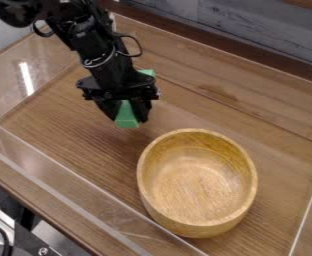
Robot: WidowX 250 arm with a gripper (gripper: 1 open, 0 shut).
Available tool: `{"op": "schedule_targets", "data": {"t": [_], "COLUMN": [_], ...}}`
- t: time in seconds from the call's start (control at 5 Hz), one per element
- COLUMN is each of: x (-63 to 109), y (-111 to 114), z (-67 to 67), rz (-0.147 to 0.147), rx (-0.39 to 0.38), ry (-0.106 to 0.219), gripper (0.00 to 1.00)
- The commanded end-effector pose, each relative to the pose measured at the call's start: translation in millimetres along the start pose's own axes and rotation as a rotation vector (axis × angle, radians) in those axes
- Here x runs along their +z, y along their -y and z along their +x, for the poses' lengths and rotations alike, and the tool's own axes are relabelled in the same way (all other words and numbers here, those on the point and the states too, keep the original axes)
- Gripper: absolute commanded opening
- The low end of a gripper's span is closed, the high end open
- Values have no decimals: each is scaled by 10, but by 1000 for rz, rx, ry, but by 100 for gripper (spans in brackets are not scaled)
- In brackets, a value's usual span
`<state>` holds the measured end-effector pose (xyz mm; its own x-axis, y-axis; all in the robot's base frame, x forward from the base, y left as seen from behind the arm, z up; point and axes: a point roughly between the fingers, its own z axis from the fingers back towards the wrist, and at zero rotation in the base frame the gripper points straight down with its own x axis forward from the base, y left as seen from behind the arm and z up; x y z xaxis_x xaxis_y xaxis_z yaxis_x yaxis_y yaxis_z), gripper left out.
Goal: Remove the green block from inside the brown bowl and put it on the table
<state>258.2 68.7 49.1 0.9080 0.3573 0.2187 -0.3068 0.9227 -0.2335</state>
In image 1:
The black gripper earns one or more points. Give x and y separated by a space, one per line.
116 81

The green rectangular block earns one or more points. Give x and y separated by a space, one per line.
142 88

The brown wooden bowl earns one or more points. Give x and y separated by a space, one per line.
197 182

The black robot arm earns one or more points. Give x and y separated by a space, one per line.
80 22

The clear acrylic tray wall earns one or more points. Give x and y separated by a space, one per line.
68 162

